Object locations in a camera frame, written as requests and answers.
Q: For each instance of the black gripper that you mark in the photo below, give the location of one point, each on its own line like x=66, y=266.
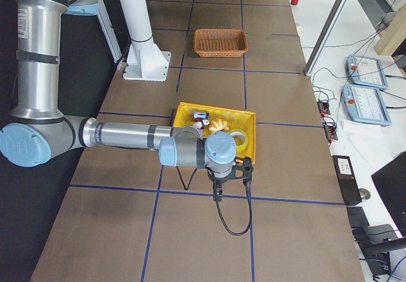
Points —
x=219, y=178

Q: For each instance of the yellow tape roll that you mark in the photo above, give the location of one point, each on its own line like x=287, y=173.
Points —
x=241, y=139

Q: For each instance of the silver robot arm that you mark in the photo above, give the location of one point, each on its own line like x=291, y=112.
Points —
x=39, y=131

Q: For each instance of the yellow plastic basket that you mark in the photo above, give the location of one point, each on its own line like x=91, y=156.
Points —
x=238, y=120

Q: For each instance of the brown wicker basket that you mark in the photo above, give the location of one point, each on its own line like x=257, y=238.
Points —
x=220, y=43

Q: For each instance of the toy croissant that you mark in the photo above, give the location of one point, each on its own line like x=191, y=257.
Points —
x=218, y=125

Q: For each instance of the black white toy cow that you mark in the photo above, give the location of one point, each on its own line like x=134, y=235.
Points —
x=201, y=124

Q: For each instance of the black box with label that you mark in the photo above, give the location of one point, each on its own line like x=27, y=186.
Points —
x=346, y=179

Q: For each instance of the lower teach pendant tablet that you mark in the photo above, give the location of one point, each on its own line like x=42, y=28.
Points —
x=365, y=105

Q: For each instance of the teach pendant tablet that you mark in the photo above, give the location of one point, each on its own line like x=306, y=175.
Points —
x=365, y=105
x=366, y=71

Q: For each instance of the upper teach pendant tablet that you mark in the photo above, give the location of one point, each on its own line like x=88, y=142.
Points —
x=366, y=71

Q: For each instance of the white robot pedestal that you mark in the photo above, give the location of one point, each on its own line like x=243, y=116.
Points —
x=145, y=60

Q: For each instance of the aluminium frame post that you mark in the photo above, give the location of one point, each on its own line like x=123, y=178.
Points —
x=326, y=31

